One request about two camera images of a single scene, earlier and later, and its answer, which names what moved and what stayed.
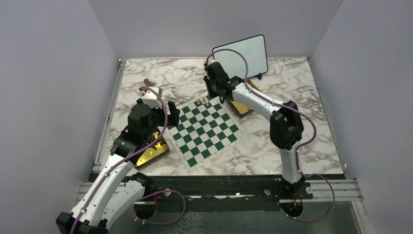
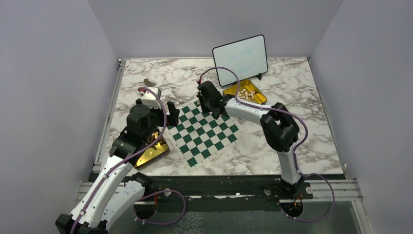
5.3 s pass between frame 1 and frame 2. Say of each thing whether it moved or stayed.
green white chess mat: stayed
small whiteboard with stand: stayed
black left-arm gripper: stayed
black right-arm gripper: moved
